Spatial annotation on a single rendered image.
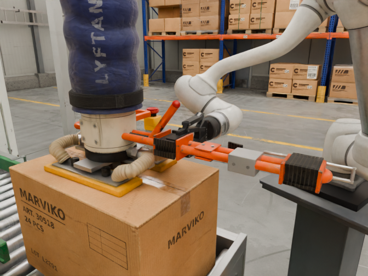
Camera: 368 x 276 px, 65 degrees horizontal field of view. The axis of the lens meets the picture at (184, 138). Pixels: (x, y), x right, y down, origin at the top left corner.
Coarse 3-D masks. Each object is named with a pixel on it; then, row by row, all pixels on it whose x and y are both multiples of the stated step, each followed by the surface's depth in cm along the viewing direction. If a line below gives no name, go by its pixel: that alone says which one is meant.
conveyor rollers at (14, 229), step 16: (0, 176) 184; (0, 192) 167; (0, 208) 151; (16, 208) 149; (0, 224) 135; (16, 224) 135; (16, 240) 124; (16, 256) 115; (0, 272) 110; (16, 272) 107
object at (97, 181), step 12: (48, 168) 94; (60, 168) 93; (72, 168) 91; (108, 168) 85; (72, 180) 88; (84, 180) 85; (96, 180) 84; (108, 180) 83; (132, 180) 85; (108, 192) 80; (120, 192) 78
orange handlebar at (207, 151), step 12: (132, 132) 91; (144, 132) 89; (192, 144) 80; (204, 144) 77; (216, 144) 78; (204, 156) 74; (216, 156) 72; (264, 156) 70; (264, 168) 66; (276, 168) 65; (324, 180) 60
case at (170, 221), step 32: (32, 160) 104; (32, 192) 93; (64, 192) 82; (96, 192) 81; (160, 192) 82; (192, 192) 85; (32, 224) 99; (64, 224) 86; (96, 224) 76; (128, 224) 68; (160, 224) 74; (192, 224) 88; (32, 256) 106; (64, 256) 91; (96, 256) 80; (128, 256) 71; (160, 256) 76; (192, 256) 92
